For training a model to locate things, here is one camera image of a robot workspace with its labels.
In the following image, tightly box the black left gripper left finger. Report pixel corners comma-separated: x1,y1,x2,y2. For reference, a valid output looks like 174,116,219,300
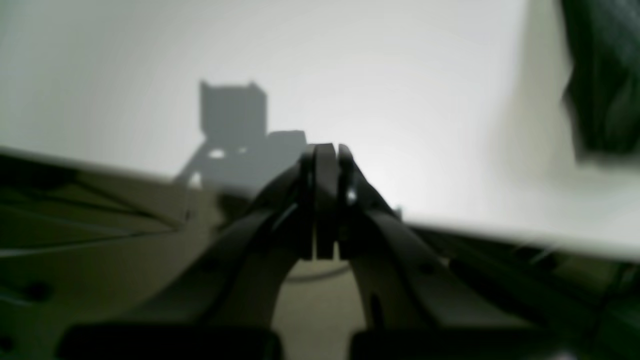
60,144,329,360

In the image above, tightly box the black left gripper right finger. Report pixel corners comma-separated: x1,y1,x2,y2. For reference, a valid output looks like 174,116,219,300
327,144,570,360

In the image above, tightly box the grey T-shirt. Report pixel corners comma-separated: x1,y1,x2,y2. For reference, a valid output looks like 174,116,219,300
560,0,640,161

